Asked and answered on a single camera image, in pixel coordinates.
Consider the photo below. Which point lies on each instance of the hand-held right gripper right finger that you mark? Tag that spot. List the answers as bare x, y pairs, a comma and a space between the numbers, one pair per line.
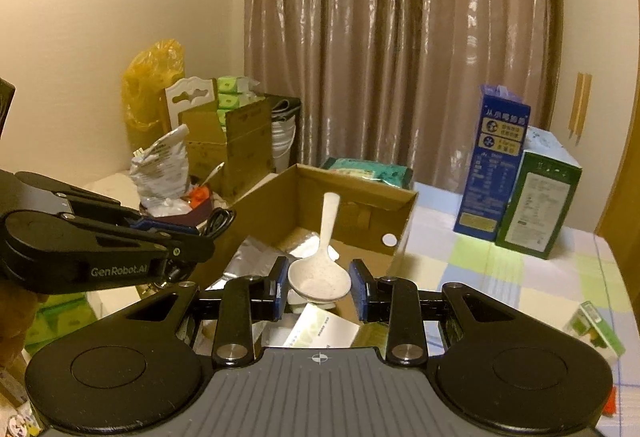
359, 292

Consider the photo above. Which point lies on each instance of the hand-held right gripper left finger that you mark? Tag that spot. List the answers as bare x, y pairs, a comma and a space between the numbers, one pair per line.
280, 292

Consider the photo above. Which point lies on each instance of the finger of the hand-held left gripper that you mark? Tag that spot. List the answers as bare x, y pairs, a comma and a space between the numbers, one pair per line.
165, 223
190, 249

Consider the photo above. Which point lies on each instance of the white plastic rice spoon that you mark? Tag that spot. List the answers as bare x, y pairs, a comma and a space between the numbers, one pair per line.
320, 277

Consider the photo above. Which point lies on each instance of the silver foil bag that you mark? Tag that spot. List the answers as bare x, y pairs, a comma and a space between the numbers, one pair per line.
245, 264

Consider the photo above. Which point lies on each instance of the plaid cloth-covered desktop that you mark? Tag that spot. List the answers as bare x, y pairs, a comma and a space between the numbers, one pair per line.
525, 277

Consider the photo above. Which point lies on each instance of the person's left hand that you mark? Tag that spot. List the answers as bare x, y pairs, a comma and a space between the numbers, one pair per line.
15, 322

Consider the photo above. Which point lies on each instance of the orange plastic object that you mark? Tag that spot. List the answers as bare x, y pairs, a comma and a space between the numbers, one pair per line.
200, 194

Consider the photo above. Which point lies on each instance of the white green-print paper box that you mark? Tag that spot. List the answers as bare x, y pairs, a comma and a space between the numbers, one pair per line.
320, 327

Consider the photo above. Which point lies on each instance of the white printed bag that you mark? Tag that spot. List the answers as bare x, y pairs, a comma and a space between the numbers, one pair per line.
162, 167

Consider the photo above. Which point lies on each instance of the green tissue boxes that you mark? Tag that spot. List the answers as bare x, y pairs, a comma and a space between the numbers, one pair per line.
60, 322

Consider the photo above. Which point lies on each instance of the small brown cardboard box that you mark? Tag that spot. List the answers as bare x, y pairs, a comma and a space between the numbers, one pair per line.
240, 147

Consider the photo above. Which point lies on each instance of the green wet wipes pack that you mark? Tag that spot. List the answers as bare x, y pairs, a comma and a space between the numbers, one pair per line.
370, 172

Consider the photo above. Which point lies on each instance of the yellow plastic bag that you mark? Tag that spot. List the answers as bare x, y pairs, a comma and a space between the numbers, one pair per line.
150, 87

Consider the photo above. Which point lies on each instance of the stack of white buckets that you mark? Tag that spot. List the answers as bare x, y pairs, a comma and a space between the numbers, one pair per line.
285, 142

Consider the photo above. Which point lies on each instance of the green tissue packs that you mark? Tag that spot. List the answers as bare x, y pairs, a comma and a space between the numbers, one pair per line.
235, 92

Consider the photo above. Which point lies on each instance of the blue carton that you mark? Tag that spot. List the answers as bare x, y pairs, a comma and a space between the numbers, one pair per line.
487, 167

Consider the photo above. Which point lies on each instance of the green carton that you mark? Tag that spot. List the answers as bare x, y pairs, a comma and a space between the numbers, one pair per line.
537, 202

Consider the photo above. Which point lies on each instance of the green white small box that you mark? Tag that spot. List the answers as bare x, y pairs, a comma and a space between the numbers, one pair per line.
597, 329

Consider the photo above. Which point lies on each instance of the brown curtain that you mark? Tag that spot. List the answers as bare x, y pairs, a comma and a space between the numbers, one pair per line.
400, 42

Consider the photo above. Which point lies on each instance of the red snack packet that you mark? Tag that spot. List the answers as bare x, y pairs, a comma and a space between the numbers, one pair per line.
610, 402

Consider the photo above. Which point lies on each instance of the wooden sticks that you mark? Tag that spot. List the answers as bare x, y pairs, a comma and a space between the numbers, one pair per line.
580, 107

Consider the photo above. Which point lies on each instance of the wooden door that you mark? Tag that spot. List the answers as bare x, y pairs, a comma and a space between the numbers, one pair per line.
620, 142

